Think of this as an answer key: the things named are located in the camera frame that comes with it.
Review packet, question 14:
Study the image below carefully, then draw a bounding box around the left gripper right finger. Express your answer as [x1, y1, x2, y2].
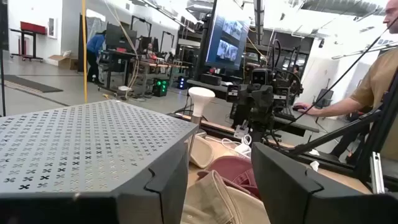
[250, 141, 398, 224]

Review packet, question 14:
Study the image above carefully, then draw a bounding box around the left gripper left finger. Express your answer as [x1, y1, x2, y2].
[0, 140, 190, 224]

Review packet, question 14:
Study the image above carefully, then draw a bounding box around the maroon baseball cap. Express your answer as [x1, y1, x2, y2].
[197, 155, 261, 200]

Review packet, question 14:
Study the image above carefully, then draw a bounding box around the beige baseball cap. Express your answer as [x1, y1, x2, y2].
[180, 170, 272, 224]
[188, 135, 216, 170]

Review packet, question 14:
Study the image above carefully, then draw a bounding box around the grey computer desk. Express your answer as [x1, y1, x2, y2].
[229, 102, 321, 138]

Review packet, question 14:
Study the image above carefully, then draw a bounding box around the white mushroom table lamp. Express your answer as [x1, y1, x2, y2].
[187, 86, 216, 156]

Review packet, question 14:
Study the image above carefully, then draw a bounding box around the monitor with blue screen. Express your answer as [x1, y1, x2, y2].
[203, 0, 251, 71]

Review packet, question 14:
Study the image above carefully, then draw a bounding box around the black device with blue lights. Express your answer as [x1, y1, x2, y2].
[177, 75, 190, 91]

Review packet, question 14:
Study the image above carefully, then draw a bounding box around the black device with green lights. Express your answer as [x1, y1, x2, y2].
[151, 77, 170, 98]

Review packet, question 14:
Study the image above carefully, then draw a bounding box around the person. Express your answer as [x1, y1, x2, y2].
[86, 29, 107, 85]
[144, 42, 158, 60]
[293, 0, 398, 164]

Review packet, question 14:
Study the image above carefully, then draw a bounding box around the cardboard box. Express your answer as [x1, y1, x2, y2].
[48, 50, 79, 71]

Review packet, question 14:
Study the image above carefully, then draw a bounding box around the dark floor mat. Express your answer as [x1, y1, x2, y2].
[2, 73, 64, 95]

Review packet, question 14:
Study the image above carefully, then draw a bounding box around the red-topped black cart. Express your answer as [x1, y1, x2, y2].
[10, 21, 48, 62]

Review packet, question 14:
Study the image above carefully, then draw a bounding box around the white charger cable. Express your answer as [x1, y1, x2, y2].
[221, 134, 253, 159]

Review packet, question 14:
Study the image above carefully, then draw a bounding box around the black aluminium table frame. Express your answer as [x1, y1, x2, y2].
[273, 67, 398, 192]

